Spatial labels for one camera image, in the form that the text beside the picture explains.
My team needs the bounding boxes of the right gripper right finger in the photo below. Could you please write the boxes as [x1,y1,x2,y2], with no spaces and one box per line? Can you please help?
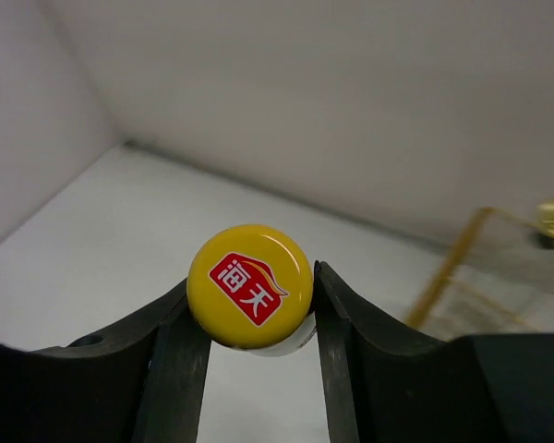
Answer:
[313,262,554,442]

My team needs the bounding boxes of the yellow wire rack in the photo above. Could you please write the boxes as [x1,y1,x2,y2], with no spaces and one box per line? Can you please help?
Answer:
[404,207,554,340]

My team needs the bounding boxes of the green label sauce bottle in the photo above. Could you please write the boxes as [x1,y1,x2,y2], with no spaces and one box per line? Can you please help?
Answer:
[187,224,316,357]

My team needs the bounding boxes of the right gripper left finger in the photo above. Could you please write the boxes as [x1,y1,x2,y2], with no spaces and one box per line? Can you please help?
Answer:
[0,282,211,442]

